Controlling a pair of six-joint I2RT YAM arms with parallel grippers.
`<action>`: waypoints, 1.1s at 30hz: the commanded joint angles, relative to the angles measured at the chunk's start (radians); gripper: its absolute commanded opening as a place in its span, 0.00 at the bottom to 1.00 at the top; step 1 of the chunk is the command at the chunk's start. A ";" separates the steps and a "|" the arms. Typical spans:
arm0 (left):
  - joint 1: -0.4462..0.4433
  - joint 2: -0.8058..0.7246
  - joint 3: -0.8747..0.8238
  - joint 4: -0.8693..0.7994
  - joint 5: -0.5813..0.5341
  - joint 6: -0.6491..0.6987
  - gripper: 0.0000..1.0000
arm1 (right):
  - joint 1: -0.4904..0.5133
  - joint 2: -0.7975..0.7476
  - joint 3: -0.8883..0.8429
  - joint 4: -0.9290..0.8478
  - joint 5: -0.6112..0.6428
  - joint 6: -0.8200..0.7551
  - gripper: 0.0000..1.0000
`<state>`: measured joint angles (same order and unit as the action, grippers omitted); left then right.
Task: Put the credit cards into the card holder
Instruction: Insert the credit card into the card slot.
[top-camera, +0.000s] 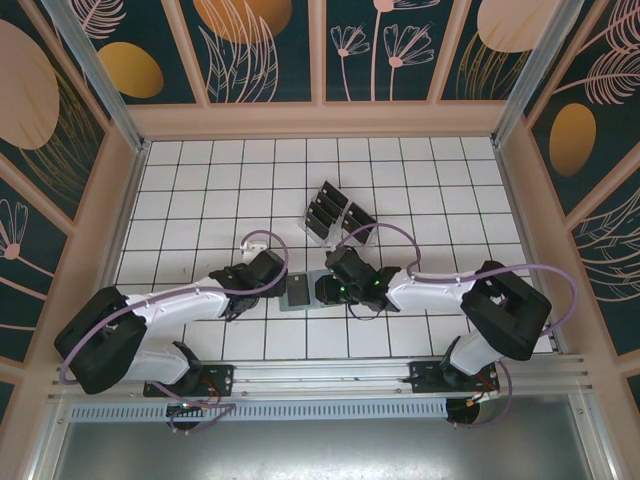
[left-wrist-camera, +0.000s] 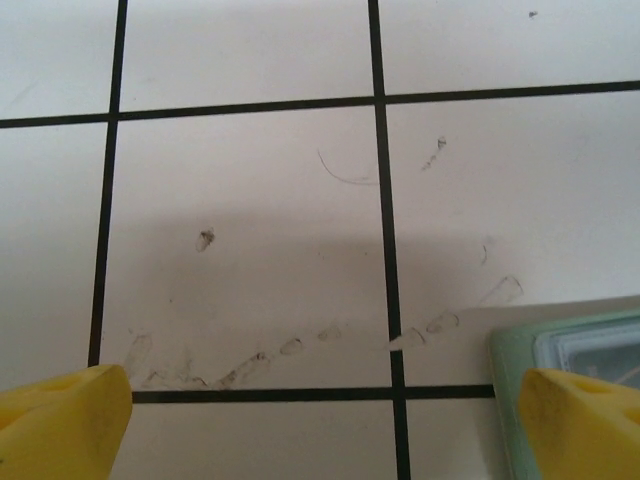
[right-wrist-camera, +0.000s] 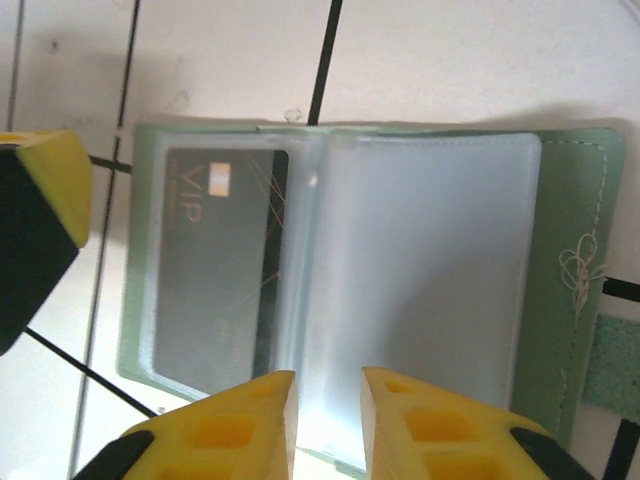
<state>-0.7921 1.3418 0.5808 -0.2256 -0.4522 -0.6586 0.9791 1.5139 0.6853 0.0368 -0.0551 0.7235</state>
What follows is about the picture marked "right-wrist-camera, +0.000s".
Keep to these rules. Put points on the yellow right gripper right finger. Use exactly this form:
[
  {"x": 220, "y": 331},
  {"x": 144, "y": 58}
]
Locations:
[{"x": 440, "y": 435}]

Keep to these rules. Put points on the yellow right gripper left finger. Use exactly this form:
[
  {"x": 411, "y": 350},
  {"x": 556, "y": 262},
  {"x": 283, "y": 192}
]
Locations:
[{"x": 225, "y": 435}]

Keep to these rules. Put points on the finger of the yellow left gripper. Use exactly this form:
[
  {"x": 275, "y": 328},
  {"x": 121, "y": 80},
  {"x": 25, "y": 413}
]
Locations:
[{"x": 35, "y": 225}]

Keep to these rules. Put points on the black VIP credit card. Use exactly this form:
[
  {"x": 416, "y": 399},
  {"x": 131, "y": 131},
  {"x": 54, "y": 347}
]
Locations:
[{"x": 210, "y": 280}]

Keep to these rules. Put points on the green card holder wallet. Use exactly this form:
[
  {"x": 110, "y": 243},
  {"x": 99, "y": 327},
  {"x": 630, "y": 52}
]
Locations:
[{"x": 425, "y": 260}]

